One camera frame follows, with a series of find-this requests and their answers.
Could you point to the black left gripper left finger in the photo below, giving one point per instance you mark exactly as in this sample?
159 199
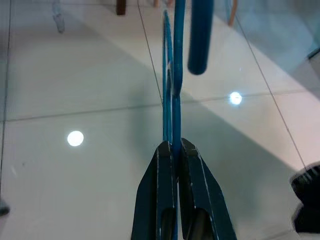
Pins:
155 190

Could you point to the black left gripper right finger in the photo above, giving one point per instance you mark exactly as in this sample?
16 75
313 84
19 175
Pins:
200 190

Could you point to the blue plastic hanger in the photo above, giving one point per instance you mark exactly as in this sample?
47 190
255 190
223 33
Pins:
198 37

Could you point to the light wooden chair leg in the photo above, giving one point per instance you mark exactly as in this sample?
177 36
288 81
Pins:
232 15

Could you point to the dark brown furniture leg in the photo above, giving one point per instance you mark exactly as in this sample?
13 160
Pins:
121 7

